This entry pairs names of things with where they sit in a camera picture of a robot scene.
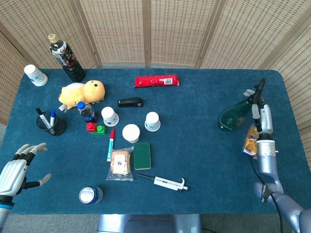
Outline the white paper cup far left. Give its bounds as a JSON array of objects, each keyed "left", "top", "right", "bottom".
[{"left": 23, "top": 64, "right": 48, "bottom": 87}]

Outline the red-capped marker pen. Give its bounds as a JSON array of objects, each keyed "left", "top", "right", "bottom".
[{"left": 106, "top": 129, "right": 115, "bottom": 163}]

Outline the dark tea bottle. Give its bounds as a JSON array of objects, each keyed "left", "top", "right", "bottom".
[{"left": 48, "top": 33, "right": 86, "bottom": 83}]

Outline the orange snack box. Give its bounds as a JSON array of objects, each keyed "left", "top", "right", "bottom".
[{"left": 241, "top": 123, "right": 259, "bottom": 157}]

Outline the red snack package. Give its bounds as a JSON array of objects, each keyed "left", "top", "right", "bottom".
[{"left": 134, "top": 74, "right": 181, "bottom": 89}]

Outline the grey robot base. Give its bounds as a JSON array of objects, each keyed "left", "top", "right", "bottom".
[{"left": 97, "top": 214, "right": 202, "bottom": 233}]

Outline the green toy block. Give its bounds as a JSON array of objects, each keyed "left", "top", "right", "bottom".
[{"left": 91, "top": 124, "right": 107, "bottom": 135}]

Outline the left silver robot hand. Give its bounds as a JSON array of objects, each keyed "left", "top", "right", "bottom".
[{"left": 0, "top": 142, "right": 52, "bottom": 197}]

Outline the blue table cloth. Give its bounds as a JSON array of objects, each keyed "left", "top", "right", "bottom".
[{"left": 0, "top": 67, "right": 311, "bottom": 216}]

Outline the white floral paper cup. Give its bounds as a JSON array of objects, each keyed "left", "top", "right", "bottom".
[
  {"left": 144, "top": 111, "right": 161, "bottom": 132},
  {"left": 122, "top": 124, "right": 140, "bottom": 144},
  {"left": 101, "top": 106, "right": 120, "bottom": 127}
]

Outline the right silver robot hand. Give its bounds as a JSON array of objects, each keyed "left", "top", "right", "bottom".
[{"left": 243, "top": 89, "right": 274, "bottom": 135}]

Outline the blue and white can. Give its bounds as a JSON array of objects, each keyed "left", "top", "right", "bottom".
[{"left": 78, "top": 185, "right": 104, "bottom": 205}]

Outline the yellow plush toy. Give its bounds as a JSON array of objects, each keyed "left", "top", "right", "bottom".
[{"left": 58, "top": 80, "right": 106, "bottom": 110}]

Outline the white lab pipette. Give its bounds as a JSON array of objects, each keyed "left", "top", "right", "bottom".
[{"left": 135, "top": 173, "right": 190, "bottom": 194}]

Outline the black mesh pen holder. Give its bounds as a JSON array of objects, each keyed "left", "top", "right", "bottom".
[{"left": 36, "top": 111, "right": 67, "bottom": 136}]

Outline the green and yellow sponge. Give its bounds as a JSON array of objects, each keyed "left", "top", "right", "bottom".
[{"left": 133, "top": 142, "right": 152, "bottom": 170}]

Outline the black stapler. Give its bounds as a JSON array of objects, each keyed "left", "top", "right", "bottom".
[{"left": 117, "top": 97, "right": 144, "bottom": 108}]

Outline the green glass flask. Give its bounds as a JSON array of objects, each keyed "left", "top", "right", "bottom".
[{"left": 218, "top": 78, "right": 267, "bottom": 133}]

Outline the black-capped marker pen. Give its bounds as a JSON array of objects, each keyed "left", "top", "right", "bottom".
[{"left": 35, "top": 107, "right": 55, "bottom": 135}]

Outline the small Pepsi bottle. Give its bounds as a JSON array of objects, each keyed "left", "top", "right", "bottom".
[{"left": 77, "top": 101, "right": 99, "bottom": 123}]

